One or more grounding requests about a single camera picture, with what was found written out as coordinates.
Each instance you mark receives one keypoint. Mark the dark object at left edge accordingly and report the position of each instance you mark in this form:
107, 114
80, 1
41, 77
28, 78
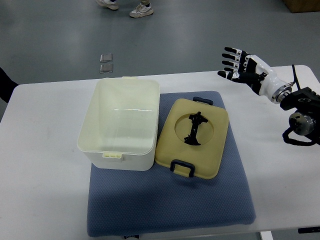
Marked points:
7, 86

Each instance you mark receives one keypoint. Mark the white sneaker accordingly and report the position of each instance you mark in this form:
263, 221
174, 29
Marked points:
110, 4
142, 11

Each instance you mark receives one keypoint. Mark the yellow box lid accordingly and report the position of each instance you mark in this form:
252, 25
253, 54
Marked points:
192, 140

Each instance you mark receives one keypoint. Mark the right white sneaker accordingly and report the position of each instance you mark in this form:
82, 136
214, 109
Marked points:
142, 11

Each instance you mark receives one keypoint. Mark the black bracket under table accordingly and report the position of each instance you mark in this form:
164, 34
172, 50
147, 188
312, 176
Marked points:
309, 230

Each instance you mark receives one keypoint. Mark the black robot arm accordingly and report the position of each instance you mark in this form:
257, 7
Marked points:
305, 121

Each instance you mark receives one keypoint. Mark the left white sneaker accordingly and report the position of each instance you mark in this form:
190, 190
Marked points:
110, 4

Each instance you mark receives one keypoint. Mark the blue padded mat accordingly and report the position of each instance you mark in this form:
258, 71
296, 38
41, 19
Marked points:
124, 202

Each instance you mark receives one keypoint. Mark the white storage box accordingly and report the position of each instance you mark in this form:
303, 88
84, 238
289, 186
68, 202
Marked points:
120, 128

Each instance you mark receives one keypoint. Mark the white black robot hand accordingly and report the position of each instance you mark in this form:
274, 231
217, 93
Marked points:
246, 68

